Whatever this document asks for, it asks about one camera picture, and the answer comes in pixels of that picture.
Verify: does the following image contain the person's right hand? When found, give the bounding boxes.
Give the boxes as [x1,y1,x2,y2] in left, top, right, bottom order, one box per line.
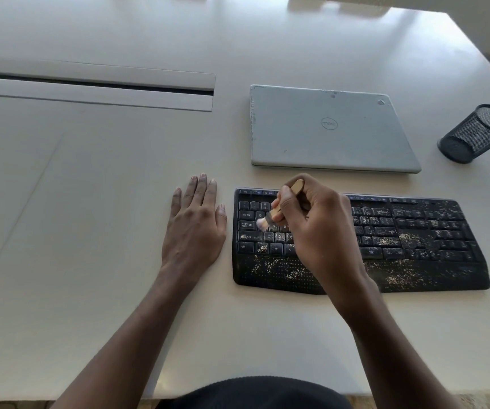
[272,173,380,324]

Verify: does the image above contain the person's left hand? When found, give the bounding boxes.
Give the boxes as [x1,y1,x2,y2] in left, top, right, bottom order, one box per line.
[161,172,228,273]

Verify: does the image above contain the small wooden brush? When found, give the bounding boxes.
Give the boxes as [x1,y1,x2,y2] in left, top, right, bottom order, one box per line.
[255,179,305,232]

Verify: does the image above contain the black keyboard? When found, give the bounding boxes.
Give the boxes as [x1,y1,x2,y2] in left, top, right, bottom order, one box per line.
[232,187,490,295]

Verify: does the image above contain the person's left forearm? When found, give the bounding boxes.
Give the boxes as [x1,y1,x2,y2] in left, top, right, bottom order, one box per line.
[51,261,199,409]

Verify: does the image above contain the person's right forearm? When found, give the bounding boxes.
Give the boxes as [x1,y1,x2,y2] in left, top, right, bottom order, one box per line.
[338,285,459,409]

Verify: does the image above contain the person's black clothing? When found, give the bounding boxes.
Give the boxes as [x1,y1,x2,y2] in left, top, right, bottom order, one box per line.
[155,377,352,409]

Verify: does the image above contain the silver laptop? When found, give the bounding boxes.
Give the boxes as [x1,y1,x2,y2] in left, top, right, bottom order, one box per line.
[250,84,422,174]

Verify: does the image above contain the black mesh pen holder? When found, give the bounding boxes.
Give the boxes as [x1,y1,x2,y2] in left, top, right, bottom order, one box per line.
[437,104,490,165]

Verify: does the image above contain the grey desk cable slot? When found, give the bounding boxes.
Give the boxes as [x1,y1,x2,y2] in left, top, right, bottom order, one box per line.
[0,59,217,112]

